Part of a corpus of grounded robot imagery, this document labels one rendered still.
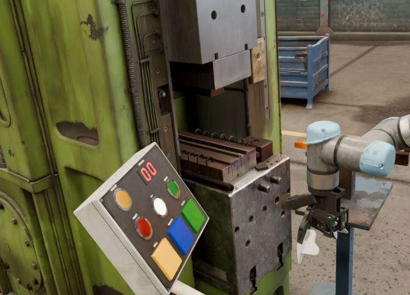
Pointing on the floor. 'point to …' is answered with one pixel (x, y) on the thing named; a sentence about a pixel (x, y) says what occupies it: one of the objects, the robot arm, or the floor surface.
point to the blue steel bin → (304, 66)
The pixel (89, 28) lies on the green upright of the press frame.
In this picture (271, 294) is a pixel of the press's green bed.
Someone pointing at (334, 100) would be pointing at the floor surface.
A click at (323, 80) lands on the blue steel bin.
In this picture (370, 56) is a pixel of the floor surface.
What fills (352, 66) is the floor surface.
